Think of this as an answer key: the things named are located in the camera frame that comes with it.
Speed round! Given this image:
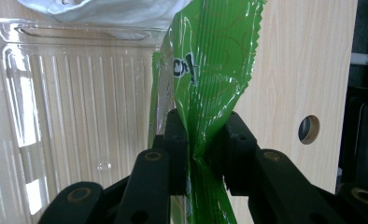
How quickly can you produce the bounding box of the green snack packet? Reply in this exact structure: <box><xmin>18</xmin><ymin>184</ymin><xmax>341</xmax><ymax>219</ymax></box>
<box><xmin>147</xmin><ymin>0</ymin><xmax>267</xmax><ymax>224</ymax></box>

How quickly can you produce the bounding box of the clear plastic tray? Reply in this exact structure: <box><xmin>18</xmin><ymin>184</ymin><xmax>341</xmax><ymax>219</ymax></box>
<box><xmin>0</xmin><ymin>17</ymin><xmax>175</xmax><ymax>224</ymax></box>

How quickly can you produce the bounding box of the white tote bag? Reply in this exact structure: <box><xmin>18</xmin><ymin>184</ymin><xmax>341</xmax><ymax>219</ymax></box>
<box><xmin>16</xmin><ymin>0</ymin><xmax>193</xmax><ymax>32</ymax></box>

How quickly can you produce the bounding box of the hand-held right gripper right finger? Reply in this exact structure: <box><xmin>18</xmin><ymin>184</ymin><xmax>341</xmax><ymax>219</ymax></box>
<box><xmin>223</xmin><ymin>111</ymin><xmax>345</xmax><ymax>224</ymax></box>

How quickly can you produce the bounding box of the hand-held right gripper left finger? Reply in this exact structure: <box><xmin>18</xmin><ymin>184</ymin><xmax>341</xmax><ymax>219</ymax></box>
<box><xmin>115</xmin><ymin>108</ymin><xmax>190</xmax><ymax>224</ymax></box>

